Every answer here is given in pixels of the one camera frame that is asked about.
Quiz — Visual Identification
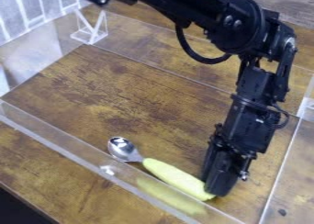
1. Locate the clear acrylic corner bracket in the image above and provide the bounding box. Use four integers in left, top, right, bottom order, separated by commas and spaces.
69, 10, 109, 45

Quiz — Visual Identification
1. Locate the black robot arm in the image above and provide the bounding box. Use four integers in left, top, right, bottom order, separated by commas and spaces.
87, 0, 296, 196

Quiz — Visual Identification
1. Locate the green handled metal spoon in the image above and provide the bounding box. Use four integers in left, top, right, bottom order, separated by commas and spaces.
108, 137, 215, 201

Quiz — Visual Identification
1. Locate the clear acrylic right barrier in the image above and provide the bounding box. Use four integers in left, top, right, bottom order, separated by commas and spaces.
259, 74, 314, 224

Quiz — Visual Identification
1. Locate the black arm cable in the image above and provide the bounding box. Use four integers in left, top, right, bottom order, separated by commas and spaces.
173, 24, 232, 65

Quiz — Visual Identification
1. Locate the clear acrylic barrier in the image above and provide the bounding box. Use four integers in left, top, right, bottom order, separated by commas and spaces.
0, 100, 244, 224
259, 74, 314, 224

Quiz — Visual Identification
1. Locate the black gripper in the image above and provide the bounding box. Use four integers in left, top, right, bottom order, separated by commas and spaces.
201, 95, 290, 196

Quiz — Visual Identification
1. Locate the clear acrylic front barrier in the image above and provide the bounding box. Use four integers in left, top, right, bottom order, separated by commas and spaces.
0, 100, 244, 224

